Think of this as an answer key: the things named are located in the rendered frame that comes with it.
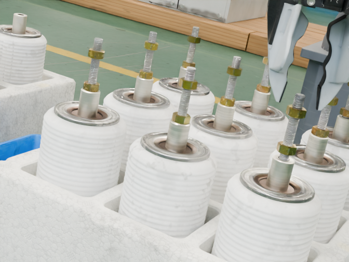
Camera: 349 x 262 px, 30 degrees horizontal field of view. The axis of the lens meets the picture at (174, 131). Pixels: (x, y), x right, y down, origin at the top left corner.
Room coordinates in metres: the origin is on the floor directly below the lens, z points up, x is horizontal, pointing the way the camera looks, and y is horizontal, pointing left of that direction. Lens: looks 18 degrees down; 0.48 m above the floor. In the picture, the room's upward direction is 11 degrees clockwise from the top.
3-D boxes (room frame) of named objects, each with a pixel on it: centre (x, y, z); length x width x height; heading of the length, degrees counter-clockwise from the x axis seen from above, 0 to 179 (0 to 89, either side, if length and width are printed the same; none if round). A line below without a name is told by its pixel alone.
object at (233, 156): (0.76, -0.06, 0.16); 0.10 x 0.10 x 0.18
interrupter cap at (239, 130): (0.76, -0.06, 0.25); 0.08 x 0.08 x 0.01
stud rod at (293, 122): (0.60, -0.11, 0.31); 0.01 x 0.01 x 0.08
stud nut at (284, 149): (0.60, -0.11, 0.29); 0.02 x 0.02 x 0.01; 67
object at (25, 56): (1.06, 0.29, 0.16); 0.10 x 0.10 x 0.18
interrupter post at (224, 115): (0.76, -0.06, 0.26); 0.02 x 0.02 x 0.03
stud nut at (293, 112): (0.60, -0.11, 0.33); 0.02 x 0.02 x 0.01; 67
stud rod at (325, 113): (0.71, -0.16, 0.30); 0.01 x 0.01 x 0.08
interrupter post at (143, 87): (0.81, 0.05, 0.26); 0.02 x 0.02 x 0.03
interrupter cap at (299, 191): (0.60, -0.11, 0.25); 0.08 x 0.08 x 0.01
